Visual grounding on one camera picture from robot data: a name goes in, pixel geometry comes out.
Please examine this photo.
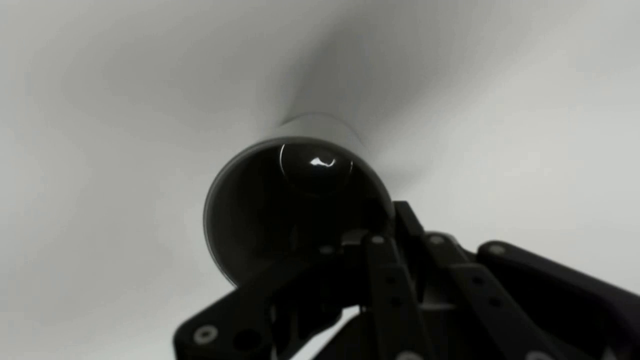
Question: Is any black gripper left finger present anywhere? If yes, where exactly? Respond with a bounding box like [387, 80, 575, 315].
[173, 229, 434, 360]

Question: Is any white mug dark interior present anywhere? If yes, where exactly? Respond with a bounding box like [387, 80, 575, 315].
[202, 112, 397, 289]

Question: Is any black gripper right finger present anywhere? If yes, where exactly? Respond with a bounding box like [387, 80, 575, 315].
[392, 200, 640, 360]

